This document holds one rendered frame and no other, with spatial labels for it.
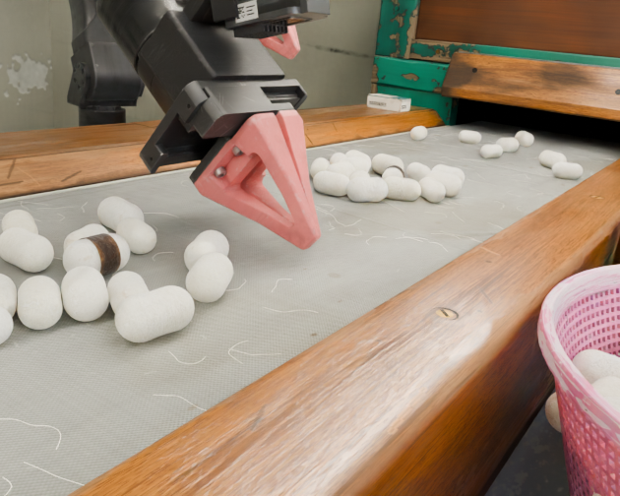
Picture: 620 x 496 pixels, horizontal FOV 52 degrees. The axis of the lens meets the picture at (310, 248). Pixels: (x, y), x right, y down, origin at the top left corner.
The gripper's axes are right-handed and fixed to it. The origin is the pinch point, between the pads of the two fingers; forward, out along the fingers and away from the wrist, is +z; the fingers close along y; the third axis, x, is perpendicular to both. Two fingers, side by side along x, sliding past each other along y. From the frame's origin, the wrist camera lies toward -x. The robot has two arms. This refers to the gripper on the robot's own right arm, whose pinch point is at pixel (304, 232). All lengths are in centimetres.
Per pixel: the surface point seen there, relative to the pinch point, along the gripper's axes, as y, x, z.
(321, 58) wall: 145, 60, -75
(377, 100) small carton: 60, 17, -23
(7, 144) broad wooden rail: -2.1, 17.3, -21.6
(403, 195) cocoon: 18.1, 2.4, -1.1
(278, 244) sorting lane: 1.1, 3.1, -0.9
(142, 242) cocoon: -7.0, 4.7, -4.4
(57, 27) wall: 135, 138, -168
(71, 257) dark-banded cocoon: -12.0, 3.9, -4.3
